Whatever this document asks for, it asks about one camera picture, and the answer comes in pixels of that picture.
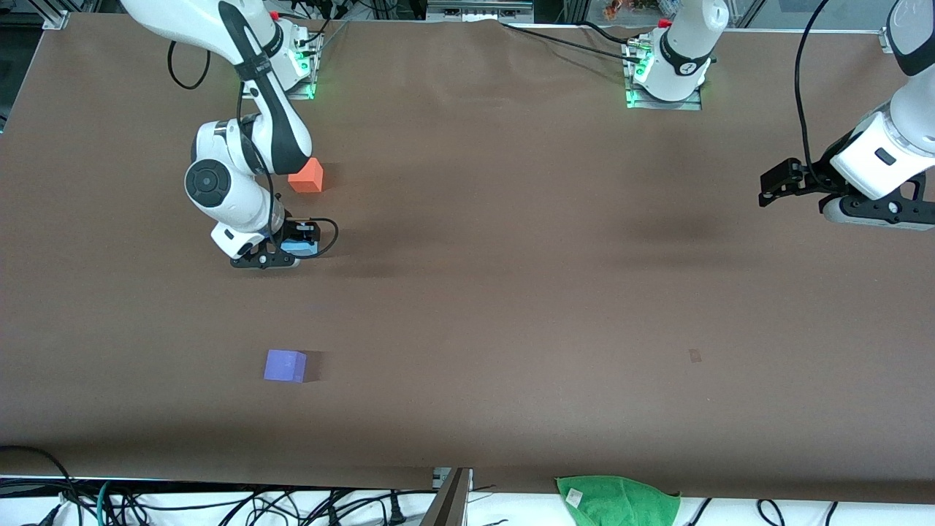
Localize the orange foam block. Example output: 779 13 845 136
287 157 324 194

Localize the purple foam block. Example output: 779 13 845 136
264 349 308 384

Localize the metal device behind table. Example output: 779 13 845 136
426 0 535 23

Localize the grey metal pole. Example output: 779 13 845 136
420 468 473 526

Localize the green cloth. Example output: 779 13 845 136
557 475 682 526

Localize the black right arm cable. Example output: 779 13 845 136
167 40 339 259

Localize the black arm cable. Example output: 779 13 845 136
793 0 833 183
167 40 339 259

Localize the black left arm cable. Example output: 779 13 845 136
793 0 833 183

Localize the metal base plate green light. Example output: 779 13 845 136
625 40 703 111
278 26 322 100

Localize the black cable across table edge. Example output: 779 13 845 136
500 20 644 63

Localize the thick black floor cable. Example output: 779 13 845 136
0 446 83 526

